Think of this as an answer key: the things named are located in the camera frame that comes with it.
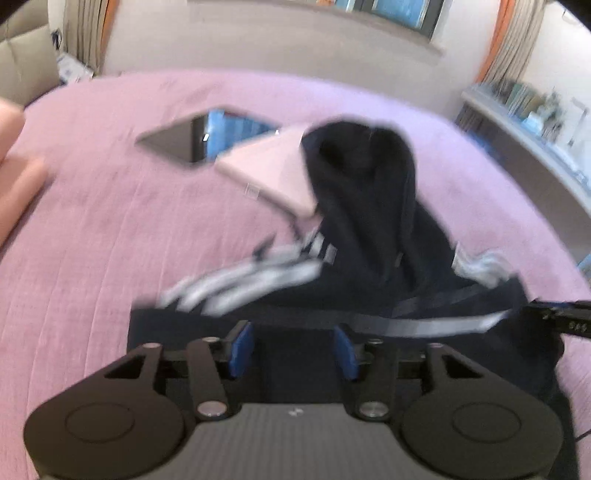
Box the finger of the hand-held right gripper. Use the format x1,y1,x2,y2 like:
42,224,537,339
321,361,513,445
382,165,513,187
524,299,591,342

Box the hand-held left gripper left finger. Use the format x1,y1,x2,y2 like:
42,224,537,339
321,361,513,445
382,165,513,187
104,320,254,421

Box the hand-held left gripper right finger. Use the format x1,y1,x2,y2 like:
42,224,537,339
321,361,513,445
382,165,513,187
333,325,483,421

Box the navy jacket with white stripes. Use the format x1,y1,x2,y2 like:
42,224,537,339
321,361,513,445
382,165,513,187
128,117,578,480

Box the pink bed blanket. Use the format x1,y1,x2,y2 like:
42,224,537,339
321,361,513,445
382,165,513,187
0,69,591,480

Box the beige and orange curtain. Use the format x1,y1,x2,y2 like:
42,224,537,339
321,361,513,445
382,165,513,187
62,0,116,77
475,0,548,86

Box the pink pillow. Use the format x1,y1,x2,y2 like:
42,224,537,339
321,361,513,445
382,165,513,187
0,99,48,247

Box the window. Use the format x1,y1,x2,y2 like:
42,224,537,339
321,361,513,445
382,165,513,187
314,0,451,40

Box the beige armchair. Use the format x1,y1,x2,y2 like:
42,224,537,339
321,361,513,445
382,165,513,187
0,2,62,108

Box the wall shelf with books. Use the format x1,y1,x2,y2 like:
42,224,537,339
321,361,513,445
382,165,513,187
455,79,591,217

